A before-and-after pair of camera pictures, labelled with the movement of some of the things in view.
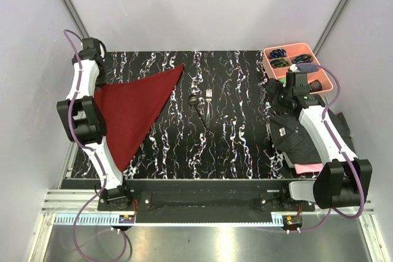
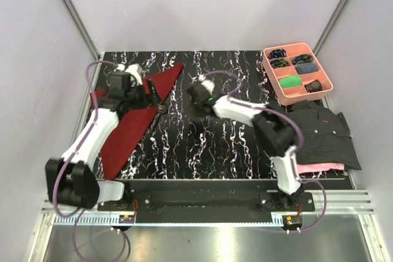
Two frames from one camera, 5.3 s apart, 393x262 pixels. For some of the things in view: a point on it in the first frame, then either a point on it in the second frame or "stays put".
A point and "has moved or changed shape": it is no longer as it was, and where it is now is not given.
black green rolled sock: [279, 62] stays put
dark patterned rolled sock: [315, 86] stays put
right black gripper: [276, 87] → [200, 114]
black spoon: [193, 100] has moved or changed shape
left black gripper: [102, 80] → [145, 103]
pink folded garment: [308, 168] stays put
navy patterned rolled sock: [302, 58] stays put
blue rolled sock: [307, 68] stays put
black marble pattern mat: [212, 124] stays put
